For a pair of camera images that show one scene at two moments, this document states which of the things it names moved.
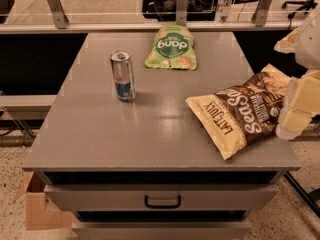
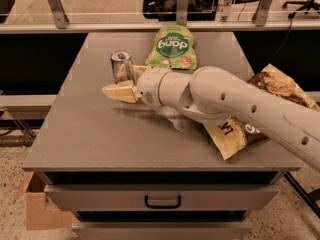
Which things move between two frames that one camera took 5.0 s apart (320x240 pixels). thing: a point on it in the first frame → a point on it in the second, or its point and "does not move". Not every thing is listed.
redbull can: x=124 y=74 does not move
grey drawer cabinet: x=122 y=150 does not move
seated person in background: x=159 y=1 does not move
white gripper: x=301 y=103 → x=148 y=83
